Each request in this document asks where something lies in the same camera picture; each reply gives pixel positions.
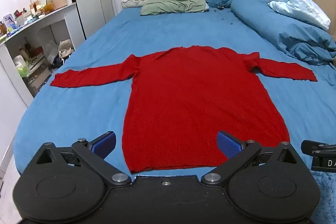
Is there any green pillow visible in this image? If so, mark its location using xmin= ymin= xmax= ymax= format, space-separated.
xmin=140 ymin=0 xmax=208 ymax=16

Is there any blue duvet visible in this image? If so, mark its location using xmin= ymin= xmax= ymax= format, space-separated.
xmin=230 ymin=0 xmax=336 ymax=66

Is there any beige cloth bag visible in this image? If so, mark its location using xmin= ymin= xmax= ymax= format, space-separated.
xmin=58 ymin=39 xmax=75 ymax=59

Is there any red knitted sweater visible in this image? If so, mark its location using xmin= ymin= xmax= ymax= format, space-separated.
xmin=50 ymin=46 xmax=318 ymax=174

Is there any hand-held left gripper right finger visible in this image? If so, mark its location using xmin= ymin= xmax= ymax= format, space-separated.
xmin=201 ymin=131 xmax=300 ymax=186

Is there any white shelf desk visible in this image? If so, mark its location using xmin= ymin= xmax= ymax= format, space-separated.
xmin=0 ymin=2 xmax=87 ymax=109

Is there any wicker basket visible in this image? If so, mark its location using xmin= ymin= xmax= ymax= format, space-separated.
xmin=52 ymin=0 xmax=68 ymax=10

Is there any bed with blue sheet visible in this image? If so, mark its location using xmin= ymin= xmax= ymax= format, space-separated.
xmin=13 ymin=7 xmax=336 ymax=178

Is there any blue fluffy rug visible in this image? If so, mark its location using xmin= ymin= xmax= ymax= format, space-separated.
xmin=311 ymin=171 xmax=336 ymax=216

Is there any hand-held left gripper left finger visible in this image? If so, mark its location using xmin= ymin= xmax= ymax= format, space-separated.
xmin=34 ymin=131 xmax=132 ymax=186

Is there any light blue blanket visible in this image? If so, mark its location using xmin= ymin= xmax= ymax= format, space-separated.
xmin=267 ymin=0 xmax=331 ymax=31

